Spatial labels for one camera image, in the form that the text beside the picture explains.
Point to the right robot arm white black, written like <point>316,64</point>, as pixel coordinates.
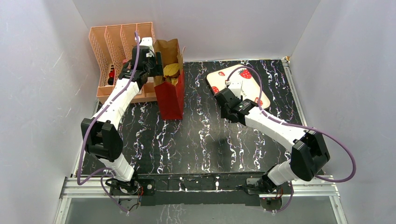
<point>308,151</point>

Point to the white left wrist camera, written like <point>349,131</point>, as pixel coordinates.
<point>148,42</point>

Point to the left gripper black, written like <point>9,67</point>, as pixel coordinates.
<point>156,59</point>

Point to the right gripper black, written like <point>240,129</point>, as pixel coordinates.
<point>223,101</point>

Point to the pink plastic file organizer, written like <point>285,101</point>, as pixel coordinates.
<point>112,46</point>

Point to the strawberry print cutting board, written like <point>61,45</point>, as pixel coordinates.
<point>250,89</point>

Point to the red dark bottle in organizer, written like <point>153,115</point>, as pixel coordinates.
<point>111,75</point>

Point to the red brown paper bag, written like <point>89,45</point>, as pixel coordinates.
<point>170,91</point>

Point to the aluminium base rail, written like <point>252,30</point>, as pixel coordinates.
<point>189,183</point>

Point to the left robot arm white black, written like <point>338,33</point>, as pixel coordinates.
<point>100,133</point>

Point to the round yellow fake bread slice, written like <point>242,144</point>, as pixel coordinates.
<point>171,70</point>

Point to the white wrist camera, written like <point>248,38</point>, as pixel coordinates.
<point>148,42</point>
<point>235,87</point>

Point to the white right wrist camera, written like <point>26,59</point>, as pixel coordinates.
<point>235,87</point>

